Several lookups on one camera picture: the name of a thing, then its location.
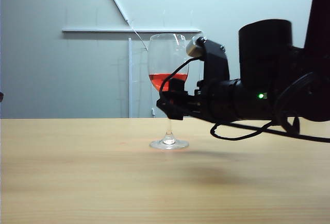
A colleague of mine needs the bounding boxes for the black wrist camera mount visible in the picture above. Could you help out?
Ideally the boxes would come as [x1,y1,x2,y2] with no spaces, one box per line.
[197,38,230,82]

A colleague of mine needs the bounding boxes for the thin black camera cable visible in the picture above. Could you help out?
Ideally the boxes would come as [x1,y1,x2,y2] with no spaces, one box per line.
[159,57,200,98]

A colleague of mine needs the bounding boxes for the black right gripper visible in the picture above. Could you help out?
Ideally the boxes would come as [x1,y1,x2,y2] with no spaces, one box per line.
[156,78,239,123]

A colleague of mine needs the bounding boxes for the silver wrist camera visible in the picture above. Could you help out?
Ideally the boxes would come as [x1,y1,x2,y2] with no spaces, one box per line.
[186,36,207,58]

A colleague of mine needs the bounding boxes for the white horizontal wall rail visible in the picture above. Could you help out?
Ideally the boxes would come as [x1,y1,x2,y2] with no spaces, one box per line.
[61,28,203,34]

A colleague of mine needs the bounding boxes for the clear wine glass red liquid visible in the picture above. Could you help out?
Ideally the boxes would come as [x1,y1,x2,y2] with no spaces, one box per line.
[148,33,190,150]

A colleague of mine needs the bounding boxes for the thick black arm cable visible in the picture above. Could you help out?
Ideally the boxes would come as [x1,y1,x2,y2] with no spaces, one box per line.
[210,120,330,143]

